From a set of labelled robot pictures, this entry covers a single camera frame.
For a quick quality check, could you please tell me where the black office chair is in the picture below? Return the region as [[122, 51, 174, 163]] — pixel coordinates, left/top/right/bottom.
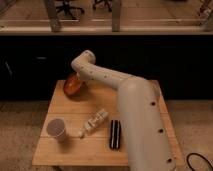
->
[[56, 0, 85, 20], [91, 0, 113, 13]]

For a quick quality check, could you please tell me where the left grey metal post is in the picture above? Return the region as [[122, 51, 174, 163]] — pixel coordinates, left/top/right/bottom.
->
[[44, 0, 61, 32]]

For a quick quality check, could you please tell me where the middle grey metal post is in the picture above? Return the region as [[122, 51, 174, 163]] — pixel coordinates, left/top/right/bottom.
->
[[112, 0, 121, 32]]

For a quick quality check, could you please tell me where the grey metal post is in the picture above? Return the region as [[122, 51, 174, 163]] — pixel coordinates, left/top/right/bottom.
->
[[112, 0, 121, 32], [44, 0, 61, 32]]

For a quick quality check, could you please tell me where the white plastic bottle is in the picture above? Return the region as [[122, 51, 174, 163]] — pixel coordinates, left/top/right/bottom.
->
[[78, 109, 108, 138]]

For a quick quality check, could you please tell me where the wooden table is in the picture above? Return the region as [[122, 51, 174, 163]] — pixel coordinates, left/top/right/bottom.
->
[[31, 79, 185, 171]]

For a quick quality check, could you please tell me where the white paper cup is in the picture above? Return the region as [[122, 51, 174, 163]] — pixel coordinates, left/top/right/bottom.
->
[[46, 118, 67, 142]]

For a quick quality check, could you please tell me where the right black office chair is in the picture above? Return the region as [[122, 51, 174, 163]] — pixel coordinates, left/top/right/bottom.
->
[[91, 0, 113, 13]]

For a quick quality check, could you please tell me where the black white striped case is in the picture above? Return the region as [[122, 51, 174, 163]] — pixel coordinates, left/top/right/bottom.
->
[[109, 120, 121, 150]]

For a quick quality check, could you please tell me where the orange ceramic bowl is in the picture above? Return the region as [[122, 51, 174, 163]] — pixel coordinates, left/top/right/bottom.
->
[[63, 72, 83, 96]]

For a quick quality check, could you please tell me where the black cable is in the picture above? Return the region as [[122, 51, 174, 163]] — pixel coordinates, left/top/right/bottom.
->
[[185, 152, 213, 171]]

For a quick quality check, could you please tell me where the left black office chair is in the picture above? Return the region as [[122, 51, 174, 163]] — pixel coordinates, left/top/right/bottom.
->
[[56, 0, 85, 20]]

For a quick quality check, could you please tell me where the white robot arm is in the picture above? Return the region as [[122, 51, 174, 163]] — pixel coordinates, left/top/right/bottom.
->
[[71, 50, 176, 171]]

